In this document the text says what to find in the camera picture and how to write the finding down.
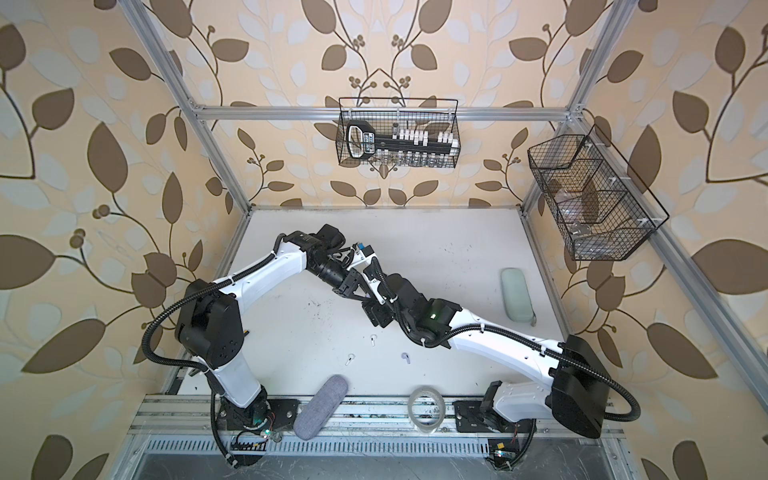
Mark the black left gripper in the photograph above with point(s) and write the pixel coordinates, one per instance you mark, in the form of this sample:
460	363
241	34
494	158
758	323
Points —
354	281

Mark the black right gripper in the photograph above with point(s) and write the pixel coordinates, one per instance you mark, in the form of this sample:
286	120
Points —
376	313

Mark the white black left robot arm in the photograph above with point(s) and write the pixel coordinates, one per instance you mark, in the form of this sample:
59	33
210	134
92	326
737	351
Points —
210	325

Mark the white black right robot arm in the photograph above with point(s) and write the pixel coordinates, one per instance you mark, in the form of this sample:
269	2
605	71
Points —
564	379

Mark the grey fabric glasses case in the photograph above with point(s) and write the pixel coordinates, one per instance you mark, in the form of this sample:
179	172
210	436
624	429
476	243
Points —
316	413

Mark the green glasses case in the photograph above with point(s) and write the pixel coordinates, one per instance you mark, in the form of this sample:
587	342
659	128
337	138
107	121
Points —
516	297

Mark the clear tape roll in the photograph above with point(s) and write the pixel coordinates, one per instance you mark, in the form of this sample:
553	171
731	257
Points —
426	410

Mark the black tool with white sockets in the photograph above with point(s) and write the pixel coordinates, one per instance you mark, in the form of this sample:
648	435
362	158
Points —
363	141

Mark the black wire basket back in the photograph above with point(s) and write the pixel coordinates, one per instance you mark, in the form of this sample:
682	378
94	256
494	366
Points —
433	113

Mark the black wire basket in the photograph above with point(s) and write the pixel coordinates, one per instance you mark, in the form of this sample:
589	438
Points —
604	211
433	113

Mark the black wire basket right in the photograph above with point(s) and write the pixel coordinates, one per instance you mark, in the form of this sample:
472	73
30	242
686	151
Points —
604	211

